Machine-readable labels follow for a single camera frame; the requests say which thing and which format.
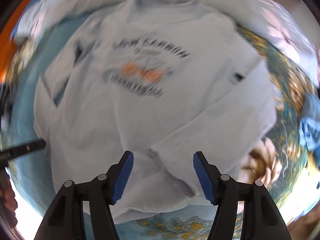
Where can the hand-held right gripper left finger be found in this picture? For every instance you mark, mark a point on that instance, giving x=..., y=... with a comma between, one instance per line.
x=122, y=177

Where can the orange wooden headboard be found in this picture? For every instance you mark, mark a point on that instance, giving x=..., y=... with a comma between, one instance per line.
x=10, y=45

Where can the dark blue fleece garment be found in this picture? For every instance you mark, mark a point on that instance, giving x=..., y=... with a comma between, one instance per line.
x=310, y=130

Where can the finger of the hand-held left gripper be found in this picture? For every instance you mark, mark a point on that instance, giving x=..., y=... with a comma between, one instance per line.
x=22, y=150

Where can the teal floral blanket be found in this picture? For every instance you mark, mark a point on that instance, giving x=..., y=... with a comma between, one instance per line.
x=285, y=85

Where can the light blue printed t-shirt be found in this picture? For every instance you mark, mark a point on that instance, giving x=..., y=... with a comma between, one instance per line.
x=150, y=110

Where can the light blue floral quilt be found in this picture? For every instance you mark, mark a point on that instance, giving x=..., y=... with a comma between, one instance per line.
x=225, y=7

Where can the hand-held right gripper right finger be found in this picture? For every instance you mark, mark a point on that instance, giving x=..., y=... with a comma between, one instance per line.
x=203, y=177

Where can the person's left hand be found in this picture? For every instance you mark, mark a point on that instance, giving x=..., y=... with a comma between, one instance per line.
x=7, y=198

